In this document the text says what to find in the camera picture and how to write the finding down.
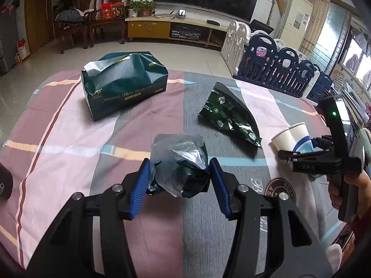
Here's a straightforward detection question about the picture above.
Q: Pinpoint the checked pink grey tablecloth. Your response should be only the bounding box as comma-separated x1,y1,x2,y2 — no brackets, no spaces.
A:
0,69,360,270

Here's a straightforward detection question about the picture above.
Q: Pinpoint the grey refrigerator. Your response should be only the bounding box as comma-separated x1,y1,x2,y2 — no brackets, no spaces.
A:
0,6,19,76

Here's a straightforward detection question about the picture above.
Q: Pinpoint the white paper cup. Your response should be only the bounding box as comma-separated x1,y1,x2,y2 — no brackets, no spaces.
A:
271,122,310,152

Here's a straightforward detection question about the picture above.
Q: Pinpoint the wooden television cabinet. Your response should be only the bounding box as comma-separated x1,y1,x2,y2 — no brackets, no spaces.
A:
125,16,229,48

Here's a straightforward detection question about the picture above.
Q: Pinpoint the beige curtain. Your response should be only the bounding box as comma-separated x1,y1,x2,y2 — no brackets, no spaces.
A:
298,0,332,61

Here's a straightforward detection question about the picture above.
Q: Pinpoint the white standing air conditioner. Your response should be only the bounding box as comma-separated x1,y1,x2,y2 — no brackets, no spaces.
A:
280,0,315,53

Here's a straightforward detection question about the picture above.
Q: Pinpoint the green snack packet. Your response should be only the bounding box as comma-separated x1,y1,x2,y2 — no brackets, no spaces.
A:
198,82,263,149

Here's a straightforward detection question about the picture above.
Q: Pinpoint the black pouch with ring logo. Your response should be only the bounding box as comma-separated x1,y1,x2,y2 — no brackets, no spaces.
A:
0,162,14,201

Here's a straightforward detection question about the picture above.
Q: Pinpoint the white fence panel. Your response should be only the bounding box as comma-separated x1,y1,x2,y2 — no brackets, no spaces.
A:
220,20,251,76

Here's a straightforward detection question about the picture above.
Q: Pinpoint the navy fence panel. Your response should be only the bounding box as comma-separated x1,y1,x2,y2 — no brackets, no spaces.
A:
296,59,317,99
238,33,279,85
274,48,304,94
307,71,334,102

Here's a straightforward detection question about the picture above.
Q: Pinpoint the dark green tissue pack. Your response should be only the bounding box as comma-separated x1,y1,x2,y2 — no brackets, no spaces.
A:
80,51,169,121

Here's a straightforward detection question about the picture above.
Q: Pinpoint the black plastic bag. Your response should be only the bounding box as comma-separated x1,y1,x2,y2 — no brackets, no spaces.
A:
147,133,211,199

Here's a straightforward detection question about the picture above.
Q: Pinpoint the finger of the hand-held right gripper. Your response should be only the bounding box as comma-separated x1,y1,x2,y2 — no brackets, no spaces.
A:
310,135,333,151
278,148,344,175

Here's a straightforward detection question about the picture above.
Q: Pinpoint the window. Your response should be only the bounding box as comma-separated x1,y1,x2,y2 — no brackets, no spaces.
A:
345,26,371,87

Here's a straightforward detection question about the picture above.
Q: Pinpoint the wooden door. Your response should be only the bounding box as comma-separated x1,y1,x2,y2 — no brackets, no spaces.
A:
25,0,54,54

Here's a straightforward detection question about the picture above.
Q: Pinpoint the red gift box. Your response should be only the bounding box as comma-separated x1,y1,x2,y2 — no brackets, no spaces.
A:
112,2,125,19
100,3,113,21

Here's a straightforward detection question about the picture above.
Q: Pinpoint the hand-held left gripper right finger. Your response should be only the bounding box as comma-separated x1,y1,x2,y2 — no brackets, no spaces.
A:
210,157,334,278

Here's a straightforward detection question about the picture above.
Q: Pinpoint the green potted plant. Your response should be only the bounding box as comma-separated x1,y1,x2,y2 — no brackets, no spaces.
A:
128,0,157,18

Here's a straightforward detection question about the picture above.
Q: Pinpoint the person's right forearm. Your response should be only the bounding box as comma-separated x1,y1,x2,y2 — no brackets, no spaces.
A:
351,208,371,239

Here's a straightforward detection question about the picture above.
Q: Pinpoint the dark bag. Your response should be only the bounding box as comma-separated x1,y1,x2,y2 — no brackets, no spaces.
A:
56,9,84,25

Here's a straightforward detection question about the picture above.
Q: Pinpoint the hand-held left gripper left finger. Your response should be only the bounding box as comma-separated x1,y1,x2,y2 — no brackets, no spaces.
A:
27,158,152,278

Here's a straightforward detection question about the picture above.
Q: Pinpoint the red white bag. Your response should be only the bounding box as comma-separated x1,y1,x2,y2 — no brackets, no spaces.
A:
16,39,31,62

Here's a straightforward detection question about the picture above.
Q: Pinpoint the person's right hand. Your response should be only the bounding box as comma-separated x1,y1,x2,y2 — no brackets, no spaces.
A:
327,171,371,218

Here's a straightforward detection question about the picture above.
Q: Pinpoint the black box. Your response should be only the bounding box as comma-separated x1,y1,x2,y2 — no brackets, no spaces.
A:
249,19,274,34

